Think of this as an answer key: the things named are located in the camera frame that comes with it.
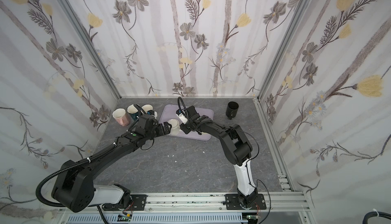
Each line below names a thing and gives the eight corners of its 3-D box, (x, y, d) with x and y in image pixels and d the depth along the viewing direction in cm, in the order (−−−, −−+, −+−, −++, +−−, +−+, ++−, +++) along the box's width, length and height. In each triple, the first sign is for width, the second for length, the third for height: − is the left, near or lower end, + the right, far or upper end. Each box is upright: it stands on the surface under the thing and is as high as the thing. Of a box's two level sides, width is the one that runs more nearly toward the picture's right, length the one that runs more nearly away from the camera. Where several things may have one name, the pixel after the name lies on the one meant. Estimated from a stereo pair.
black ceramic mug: (226, 121, 108) (229, 114, 101) (225, 109, 116) (226, 101, 109) (237, 121, 108) (240, 114, 102) (235, 109, 116) (237, 101, 109)
